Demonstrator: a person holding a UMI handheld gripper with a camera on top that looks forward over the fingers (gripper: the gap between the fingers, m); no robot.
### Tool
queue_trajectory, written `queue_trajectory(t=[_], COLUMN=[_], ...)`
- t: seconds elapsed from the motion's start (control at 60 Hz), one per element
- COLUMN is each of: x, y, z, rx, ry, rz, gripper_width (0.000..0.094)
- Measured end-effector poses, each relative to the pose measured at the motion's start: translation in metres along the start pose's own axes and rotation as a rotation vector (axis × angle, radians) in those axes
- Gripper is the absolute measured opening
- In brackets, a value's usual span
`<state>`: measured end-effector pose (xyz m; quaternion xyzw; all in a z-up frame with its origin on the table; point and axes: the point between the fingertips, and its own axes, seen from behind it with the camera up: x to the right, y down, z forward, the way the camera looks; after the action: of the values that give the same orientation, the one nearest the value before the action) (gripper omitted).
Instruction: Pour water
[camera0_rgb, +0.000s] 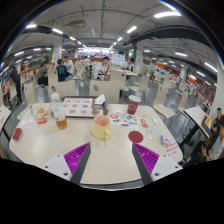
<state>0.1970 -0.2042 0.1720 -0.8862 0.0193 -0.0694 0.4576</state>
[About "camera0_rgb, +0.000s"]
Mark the clear bottle with tea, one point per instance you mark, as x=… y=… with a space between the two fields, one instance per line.
x=58 y=112

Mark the red round lid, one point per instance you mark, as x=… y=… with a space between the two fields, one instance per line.
x=135 y=137

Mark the food tray with menu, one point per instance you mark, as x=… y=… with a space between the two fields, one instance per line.
x=82 y=107

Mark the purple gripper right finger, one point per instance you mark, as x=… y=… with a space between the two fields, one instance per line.
x=152 y=166

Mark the person in white shirt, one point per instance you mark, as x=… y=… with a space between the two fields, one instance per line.
x=101 y=69

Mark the side table right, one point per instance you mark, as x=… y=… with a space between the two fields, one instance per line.
x=196 y=114

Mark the person in dark standing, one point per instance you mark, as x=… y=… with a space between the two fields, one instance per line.
x=16 y=79

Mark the snack food wrapper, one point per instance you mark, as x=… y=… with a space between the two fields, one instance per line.
x=41 y=113

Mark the white crumpled napkin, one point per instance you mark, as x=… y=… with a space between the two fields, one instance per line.
x=100 y=99

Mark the red card on table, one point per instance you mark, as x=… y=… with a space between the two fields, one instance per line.
x=17 y=133

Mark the beige chair behind table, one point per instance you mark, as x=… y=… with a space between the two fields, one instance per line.
x=111 y=90

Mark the clear plastic bag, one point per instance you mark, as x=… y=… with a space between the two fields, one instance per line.
x=157 y=135

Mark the small red packet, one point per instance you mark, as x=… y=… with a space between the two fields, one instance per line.
x=144 y=123

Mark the colourful sticker sheet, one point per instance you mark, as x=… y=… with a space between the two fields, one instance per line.
x=124 y=120

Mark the yellow mug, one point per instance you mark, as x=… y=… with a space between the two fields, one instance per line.
x=101 y=127

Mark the red paper cup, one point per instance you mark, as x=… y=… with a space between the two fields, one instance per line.
x=133 y=104

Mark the person in blue shirt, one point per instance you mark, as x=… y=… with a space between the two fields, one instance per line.
x=61 y=70

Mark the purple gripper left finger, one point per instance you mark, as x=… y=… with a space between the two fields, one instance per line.
x=70 y=166

